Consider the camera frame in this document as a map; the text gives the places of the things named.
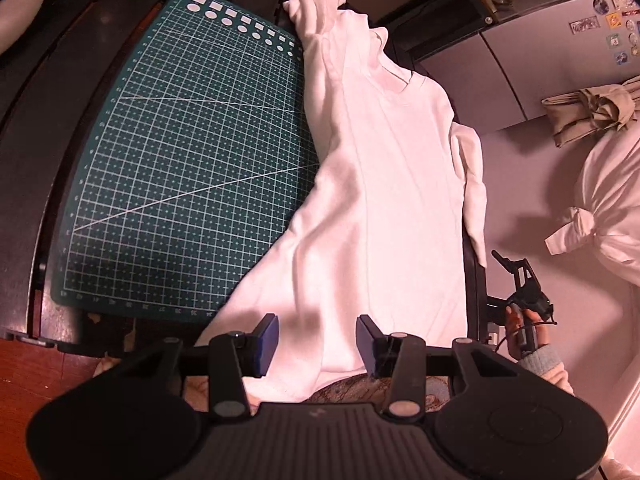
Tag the person's right hand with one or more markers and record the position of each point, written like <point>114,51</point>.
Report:
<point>513,325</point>

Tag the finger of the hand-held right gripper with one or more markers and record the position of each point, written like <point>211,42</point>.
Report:
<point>525,275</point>

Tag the group of fridge magnets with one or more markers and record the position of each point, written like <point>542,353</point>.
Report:
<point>617,25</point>

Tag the grey refrigerator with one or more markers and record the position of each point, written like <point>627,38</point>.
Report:
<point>525,65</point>

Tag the white curtain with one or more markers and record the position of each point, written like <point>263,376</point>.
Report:
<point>615,200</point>

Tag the green cutting mat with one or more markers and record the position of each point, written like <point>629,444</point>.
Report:
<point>190,160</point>

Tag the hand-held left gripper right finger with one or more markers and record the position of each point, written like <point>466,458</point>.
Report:
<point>368,347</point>

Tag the person's right forearm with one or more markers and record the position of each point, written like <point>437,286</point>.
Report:
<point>546,361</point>

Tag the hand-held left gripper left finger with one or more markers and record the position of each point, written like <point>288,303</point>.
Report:
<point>265,346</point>

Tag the white t-shirt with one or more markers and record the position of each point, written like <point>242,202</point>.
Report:
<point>390,185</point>

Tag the beige knotted cloth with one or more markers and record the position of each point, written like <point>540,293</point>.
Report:
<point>595,110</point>

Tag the person's patterned clothing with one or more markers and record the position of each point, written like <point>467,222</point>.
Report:
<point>345,392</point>

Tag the black metal desk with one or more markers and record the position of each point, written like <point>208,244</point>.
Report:
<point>415,5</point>

